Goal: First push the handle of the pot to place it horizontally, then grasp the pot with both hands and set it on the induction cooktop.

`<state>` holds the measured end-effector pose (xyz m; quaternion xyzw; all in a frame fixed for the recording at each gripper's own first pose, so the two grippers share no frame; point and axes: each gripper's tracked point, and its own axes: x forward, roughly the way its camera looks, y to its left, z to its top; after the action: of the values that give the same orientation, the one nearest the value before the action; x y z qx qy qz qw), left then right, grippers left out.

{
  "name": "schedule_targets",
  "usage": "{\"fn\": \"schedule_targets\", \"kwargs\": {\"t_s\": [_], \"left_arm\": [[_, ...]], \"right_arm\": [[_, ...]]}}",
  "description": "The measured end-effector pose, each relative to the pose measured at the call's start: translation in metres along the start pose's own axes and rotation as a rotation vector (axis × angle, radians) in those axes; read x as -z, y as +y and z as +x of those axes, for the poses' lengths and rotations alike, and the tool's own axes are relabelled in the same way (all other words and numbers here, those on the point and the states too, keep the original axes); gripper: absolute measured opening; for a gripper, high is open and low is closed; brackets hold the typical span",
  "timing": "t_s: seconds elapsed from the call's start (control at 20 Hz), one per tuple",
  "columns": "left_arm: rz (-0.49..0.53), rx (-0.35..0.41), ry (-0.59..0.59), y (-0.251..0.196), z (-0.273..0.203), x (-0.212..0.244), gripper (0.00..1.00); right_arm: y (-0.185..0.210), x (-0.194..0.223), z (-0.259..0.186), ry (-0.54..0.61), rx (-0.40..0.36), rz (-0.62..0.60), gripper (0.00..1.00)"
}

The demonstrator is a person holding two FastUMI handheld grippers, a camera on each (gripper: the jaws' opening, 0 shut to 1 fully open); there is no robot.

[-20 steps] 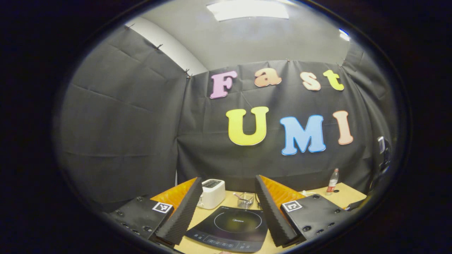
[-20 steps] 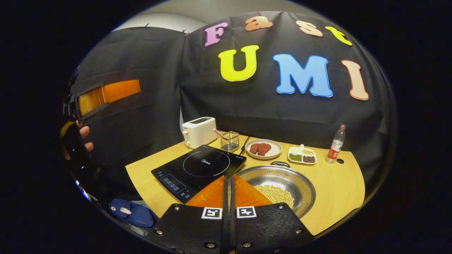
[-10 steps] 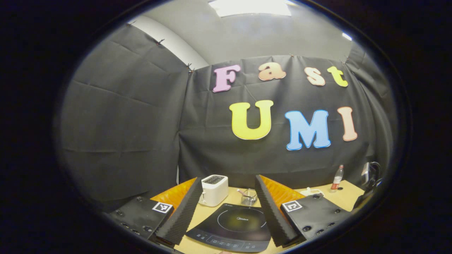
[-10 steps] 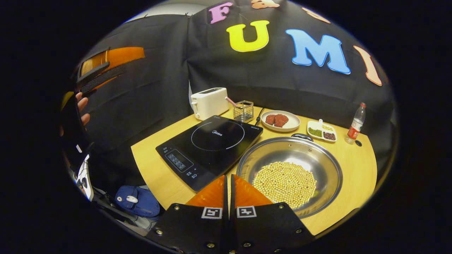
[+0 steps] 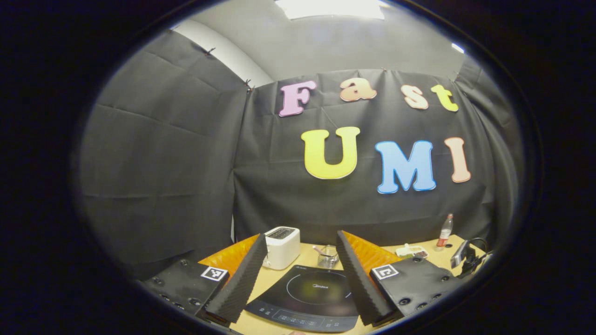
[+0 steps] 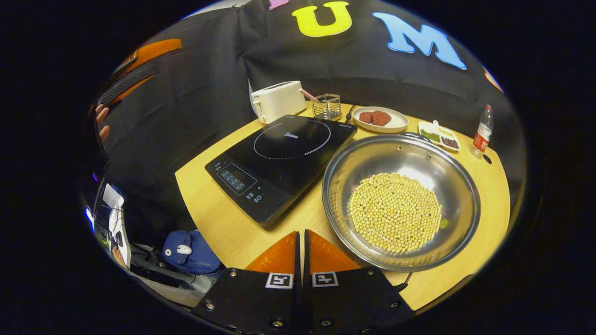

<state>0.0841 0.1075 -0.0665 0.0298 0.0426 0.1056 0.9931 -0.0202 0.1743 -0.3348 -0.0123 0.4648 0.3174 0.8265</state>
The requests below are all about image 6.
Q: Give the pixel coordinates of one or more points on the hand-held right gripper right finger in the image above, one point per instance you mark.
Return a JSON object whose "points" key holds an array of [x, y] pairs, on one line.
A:
{"points": [[354, 302]]}

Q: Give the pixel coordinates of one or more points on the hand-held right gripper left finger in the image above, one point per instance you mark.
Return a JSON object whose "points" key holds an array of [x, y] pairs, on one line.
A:
{"points": [[297, 302]]}

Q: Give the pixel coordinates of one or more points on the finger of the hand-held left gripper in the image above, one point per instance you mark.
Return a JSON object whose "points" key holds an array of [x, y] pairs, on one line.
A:
{"points": [[125, 83], [158, 48]]}

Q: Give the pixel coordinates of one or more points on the black induction cooktop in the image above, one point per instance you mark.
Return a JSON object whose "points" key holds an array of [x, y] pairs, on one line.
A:
{"points": [[288, 172]]}

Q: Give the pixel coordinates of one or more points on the stainless steel pot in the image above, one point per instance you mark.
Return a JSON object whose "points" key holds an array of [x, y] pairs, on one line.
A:
{"points": [[372, 163]]}

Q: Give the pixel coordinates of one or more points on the black backdrop cloth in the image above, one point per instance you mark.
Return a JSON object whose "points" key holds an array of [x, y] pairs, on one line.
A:
{"points": [[195, 93]]}

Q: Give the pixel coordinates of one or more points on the pile of soybeans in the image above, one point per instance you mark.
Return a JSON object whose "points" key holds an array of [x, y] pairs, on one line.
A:
{"points": [[396, 211]]}

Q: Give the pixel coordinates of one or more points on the blue backpack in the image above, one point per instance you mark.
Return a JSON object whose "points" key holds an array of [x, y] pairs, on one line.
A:
{"points": [[200, 260]]}

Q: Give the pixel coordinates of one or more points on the white paper sheet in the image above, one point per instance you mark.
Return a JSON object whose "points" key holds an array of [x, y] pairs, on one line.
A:
{"points": [[112, 195]]}

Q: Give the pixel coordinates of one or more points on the small white oval object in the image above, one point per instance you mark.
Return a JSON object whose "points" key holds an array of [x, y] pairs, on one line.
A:
{"points": [[184, 250]]}

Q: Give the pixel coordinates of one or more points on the white toaster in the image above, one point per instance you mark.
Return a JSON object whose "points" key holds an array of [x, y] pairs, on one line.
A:
{"points": [[279, 100]]}

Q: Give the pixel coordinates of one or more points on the pink striped straw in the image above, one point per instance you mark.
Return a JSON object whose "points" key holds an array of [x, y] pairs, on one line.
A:
{"points": [[308, 94]]}

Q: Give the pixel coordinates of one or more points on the green mung beans pile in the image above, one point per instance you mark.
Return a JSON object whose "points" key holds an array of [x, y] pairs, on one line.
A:
{"points": [[430, 136]]}

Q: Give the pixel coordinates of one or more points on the round white plate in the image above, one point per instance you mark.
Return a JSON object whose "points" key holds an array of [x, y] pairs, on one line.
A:
{"points": [[398, 123]]}

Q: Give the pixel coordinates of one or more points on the red meat patty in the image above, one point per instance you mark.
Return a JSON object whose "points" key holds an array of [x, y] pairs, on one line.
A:
{"points": [[366, 117], [382, 118]]}

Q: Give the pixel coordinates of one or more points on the dark red beans pile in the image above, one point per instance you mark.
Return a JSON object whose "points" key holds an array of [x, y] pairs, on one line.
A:
{"points": [[450, 142]]}

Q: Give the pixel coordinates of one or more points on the white divided dish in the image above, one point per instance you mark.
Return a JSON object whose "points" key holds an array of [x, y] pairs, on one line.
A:
{"points": [[426, 125]]}

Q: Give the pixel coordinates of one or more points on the clear red label water bottle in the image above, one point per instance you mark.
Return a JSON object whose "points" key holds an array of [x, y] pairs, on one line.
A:
{"points": [[482, 137]]}

